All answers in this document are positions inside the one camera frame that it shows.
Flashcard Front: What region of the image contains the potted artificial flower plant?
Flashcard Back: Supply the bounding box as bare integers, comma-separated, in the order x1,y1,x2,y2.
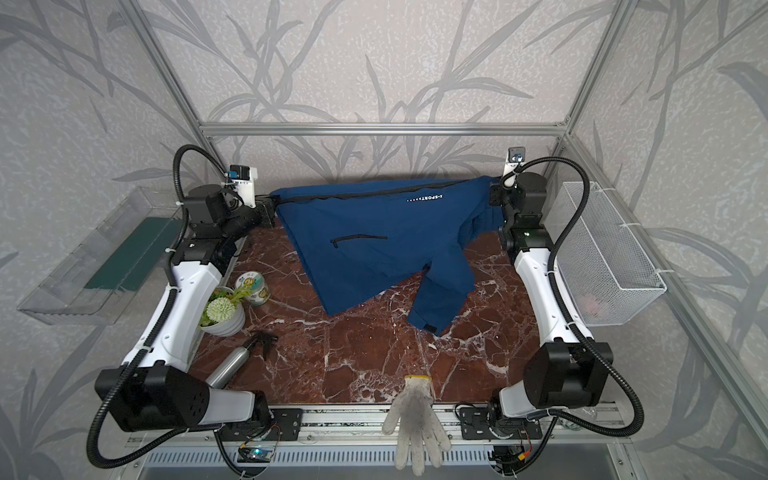
198,285,252,337

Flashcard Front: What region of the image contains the white wire mesh basket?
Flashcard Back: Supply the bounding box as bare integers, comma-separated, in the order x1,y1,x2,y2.
555,182,667,327

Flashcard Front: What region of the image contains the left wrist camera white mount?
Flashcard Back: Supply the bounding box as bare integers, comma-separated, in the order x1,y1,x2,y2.
227,164,258,208

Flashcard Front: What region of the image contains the clear plastic wall shelf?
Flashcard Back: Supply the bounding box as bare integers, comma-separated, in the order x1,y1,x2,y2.
18,187,181,325

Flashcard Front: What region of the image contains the pink object in basket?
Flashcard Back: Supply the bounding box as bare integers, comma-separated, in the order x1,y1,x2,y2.
579,294,608,318

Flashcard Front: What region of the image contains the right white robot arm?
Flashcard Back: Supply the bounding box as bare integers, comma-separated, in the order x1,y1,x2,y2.
491,153,645,437

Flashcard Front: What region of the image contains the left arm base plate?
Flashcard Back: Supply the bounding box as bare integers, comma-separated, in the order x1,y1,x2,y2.
219,408,304,442

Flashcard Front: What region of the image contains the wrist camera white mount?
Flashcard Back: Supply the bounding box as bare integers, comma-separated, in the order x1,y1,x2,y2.
500,146,526,189
227,164,258,208

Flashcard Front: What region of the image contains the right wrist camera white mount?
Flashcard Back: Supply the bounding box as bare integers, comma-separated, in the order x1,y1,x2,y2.
500,146,526,189

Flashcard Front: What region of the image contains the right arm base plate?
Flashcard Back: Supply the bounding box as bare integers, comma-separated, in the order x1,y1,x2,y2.
454,404,543,440

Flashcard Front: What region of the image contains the silver spray bottle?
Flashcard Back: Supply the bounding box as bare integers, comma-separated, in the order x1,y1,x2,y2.
205,330,279,389

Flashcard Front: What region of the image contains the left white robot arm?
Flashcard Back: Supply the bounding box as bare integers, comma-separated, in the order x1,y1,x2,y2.
86,144,274,469

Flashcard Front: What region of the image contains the grey knitted work glove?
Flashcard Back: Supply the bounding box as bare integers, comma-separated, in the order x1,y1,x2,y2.
382,375,451,476

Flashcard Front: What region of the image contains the blue zip-up jacket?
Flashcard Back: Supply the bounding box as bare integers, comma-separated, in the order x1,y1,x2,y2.
271,176,503,335

